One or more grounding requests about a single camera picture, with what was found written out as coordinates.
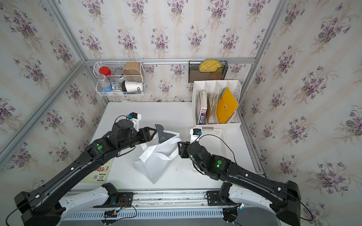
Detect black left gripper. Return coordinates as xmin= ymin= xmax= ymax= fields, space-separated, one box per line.
xmin=117 ymin=128 xmax=159 ymax=153

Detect white insulated delivery bag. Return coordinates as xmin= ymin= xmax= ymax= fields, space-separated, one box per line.
xmin=133 ymin=124 xmax=181 ymax=184

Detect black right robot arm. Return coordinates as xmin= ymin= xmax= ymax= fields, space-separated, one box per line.
xmin=177 ymin=141 xmax=301 ymax=226

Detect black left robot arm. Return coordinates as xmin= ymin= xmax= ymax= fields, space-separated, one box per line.
xmin=14 ymin=119 xmax=157 ymax=226

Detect white perforated plastic tray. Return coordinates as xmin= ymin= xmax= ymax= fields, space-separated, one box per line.
xmin=194 ymin=127 xmax=227 ymax=158

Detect purple white book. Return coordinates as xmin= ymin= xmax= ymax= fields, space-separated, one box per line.
xmin=197 ymin=90 xmax=207 ymax=125

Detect white black cylinder can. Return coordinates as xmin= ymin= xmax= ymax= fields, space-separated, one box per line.
xmin=121 ymin=81 xmax=143 ymax=93

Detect green printed booklet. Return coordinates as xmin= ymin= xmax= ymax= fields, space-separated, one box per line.
xmin=81 ymin=159 xmax=114 ymax=184

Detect clear plastic bottle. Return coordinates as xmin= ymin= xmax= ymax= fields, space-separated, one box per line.
xmin=98 ymin=74 xmax=113 ymax=93

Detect beige papers in organizer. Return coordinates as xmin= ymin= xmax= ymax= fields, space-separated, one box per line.
xmin=206 ymin=84 xmax=219 ymax=124

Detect yellow folder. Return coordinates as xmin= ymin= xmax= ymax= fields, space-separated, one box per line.
xmin=216 ymin=87 xmax=239 ymax=124

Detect brown cardboard box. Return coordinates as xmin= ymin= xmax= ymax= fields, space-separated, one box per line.
xmin=122 ymin=62 xmax=141 ymax=76

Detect white plastic file organizer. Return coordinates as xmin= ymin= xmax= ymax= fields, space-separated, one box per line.
xmin=191 ymin=80 xmax=242 ymax=131

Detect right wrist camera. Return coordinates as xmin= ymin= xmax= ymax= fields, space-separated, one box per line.
xmin=190 ymin=128 xmax=202 ymax=143

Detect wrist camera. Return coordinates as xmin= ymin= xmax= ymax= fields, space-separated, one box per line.
xmin=190 ymin=128 xmax=202 ymax=143
xmin=127 ymin=113 xmax=141 ymax=131

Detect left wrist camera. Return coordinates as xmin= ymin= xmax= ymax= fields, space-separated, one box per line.
xmin=127 ymin=113 xmax=141 ymax=131

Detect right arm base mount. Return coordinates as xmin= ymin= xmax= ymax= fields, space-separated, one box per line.
xmin=204 ymin=182 xmax=244 ymax=207

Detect white wire wall basket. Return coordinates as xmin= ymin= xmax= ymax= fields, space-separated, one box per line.
xmin=93 ymin=61 xmax=146 ymax=96

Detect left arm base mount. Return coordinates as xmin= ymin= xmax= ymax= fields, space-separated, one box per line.
xmin=94 ymin=183 xmax=134 ymax=208

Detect aluminium rail frame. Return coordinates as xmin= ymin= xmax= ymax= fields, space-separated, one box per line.
xmin=56 ymin=188 xmax=286 ymax=212

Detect black mesh wall holder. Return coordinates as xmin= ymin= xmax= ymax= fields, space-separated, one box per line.
xmin=188 ymin=61 xmax=229 ymax=83

